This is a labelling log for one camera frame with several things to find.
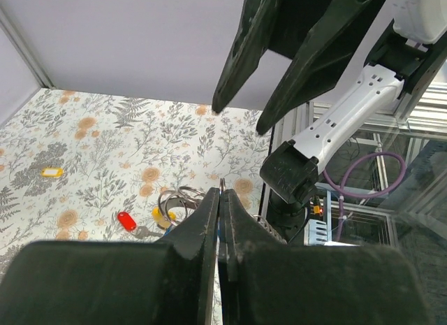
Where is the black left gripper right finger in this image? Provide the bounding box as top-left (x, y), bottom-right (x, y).
top-left (219, 189), bottom-right (432, 324)

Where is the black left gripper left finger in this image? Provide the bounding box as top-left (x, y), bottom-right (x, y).
top-left (1, 188), bottom-right (220, 324)

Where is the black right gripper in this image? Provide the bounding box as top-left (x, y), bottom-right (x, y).
top-left (212, 0), bottom-right (386, 134)

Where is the red tag key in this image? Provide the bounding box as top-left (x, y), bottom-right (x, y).
top-left (117, 211), bottom-right (162, 240)

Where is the grey keyring with yellow handle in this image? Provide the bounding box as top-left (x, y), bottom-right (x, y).
top-left (156, 177), bottom-right (289, 245)

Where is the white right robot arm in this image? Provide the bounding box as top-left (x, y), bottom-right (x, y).
top-left (212, 0), bottom-right (446, 204)

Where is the loose yellow tag key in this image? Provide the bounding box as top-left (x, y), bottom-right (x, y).
top-left (41, 167), bottom-right (64, 178)

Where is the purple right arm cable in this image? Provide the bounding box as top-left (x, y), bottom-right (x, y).
top-left (323, 152), bottom-right (408, 242)

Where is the aluminium enclosure frame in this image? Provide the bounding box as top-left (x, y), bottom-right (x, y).
top-left (1, 9), bottom-right (54, 124)

